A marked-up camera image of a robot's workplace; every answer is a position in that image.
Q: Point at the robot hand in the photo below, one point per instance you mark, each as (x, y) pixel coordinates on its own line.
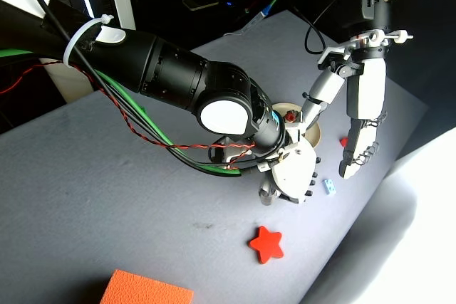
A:
(368, 87)
(294, 172)

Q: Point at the chocolate toy cake with strawberry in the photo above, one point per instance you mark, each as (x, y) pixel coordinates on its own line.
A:
(292, 116)

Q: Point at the light blue toy brick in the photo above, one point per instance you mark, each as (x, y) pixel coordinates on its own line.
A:
(329, 186)

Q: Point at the beige round plate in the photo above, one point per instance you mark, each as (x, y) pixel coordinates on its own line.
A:
(315, 136)

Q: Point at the red toy brick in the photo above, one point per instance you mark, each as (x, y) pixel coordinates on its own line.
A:
(344, 142)

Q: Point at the red star block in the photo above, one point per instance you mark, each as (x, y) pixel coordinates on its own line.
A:
(267, 245)

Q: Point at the smartphone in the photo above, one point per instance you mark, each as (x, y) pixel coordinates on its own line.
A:
(200, 2)

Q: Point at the orange foam block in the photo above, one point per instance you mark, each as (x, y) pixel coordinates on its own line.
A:
(146, 289)

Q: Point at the grey table cloth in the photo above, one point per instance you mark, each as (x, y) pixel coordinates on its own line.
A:
(107, 233)

